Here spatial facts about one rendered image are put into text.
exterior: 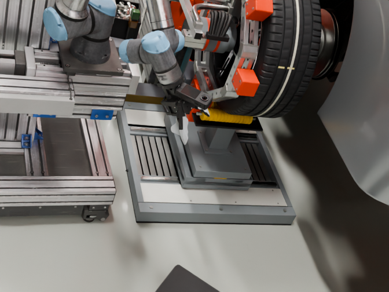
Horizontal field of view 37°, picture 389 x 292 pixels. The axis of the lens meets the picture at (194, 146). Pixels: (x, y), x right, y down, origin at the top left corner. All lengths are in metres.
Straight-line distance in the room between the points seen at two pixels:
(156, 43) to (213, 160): 1.26
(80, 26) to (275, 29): 0.75
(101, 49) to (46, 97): 0.26
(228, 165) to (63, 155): 0.80
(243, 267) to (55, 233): 0.88
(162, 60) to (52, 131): 1.16
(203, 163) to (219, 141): 0.14
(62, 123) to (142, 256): 0.74
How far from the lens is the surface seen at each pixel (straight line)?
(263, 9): 2.28
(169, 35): 1.91
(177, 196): 2.86
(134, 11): 2.93
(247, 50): 2.32
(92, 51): 2.20
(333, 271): 3.05
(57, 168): 2.64
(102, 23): 2.14
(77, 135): 2.82
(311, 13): 2.43
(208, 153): 2.92
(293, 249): 3.02
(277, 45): 2.32
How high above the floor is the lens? 2.08
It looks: 39 degrees down
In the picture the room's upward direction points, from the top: 22 degrees clockwise
